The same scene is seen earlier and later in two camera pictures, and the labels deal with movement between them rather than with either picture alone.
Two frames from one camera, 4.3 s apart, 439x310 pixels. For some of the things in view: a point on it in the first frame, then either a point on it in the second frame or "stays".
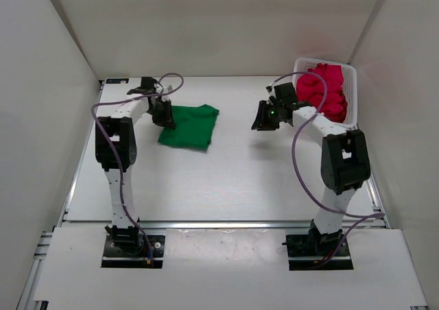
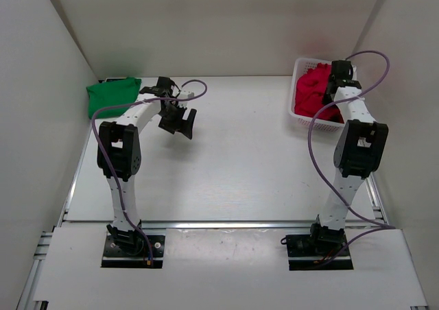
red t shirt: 311,89 stays
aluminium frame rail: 222,225 stays
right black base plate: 300,257 stays
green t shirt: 195,127 -> 112,94
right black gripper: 260,123 -> 326,99
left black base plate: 112,258 stays
